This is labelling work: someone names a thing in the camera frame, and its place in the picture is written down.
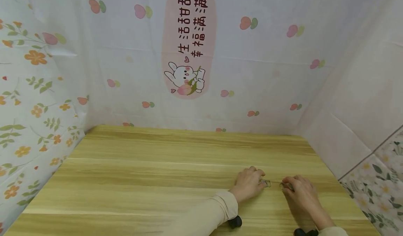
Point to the person's left hand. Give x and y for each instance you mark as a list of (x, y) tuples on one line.
[(247, 187)]

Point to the person's right hand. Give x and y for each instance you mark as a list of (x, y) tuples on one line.
[(302, 195)]

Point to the person's left fingers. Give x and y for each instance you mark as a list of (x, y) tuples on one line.
[(256, 174)]

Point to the person's right fingers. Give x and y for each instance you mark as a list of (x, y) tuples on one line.
[(291, 184)]

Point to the person's left forearm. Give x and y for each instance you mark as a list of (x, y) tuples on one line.
[(204, 216)]

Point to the person's right forearm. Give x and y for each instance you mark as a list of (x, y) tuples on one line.
[(324, 225)]

